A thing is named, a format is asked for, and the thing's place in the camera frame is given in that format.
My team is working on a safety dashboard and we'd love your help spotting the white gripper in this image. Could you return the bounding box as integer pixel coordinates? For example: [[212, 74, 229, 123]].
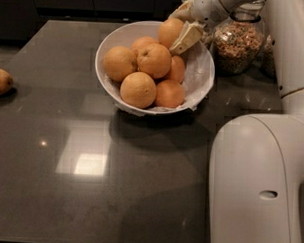
[[169, 0, 229, 54]]

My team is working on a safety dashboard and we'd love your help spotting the orange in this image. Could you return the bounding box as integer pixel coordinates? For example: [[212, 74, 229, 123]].
[[165, 55, 186, 83], [120, 72, 156, 109], [137, 43, 172, 79], [103, 46, 137, 82], [158, 18, 184, 49], [155, 80, 185, 108], [131, 36, 158, 55]]

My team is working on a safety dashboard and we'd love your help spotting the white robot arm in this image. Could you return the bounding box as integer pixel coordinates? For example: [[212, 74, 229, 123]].
[[209, 0, 304, 243]]

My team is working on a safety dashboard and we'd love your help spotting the white paper bowl liner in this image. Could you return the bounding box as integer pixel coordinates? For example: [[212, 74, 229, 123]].
[[101, 31, 217, 121]]

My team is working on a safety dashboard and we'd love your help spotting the white bowl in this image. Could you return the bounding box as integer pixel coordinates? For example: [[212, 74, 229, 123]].
[[92, 18, 217, 120]]

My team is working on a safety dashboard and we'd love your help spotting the left glass jar with grains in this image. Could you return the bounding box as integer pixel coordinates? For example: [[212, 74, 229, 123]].
[[181, 0, 213, 47]]

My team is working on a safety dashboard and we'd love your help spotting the glass jar with grains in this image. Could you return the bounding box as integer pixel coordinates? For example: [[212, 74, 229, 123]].
[[213, 0, 265, 76], [261, 35, 276, 78], [181, 0, 213, 47]]

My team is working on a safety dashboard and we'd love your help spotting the middle glass jar with grains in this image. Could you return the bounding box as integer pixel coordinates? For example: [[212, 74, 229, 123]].
[[213, 0, 265, 76]]

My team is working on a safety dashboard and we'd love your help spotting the right glass jar with grains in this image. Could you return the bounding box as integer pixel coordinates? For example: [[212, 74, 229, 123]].
[[261, 35, 276, 78]]

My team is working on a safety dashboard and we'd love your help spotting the fruit at left table edge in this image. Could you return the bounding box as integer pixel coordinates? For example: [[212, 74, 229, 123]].
[[0, 68, 13, 95]]

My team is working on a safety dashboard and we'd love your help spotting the dark cabinet with frame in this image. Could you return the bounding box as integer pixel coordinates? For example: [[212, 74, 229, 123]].
[[0, 0, 180, 41]]

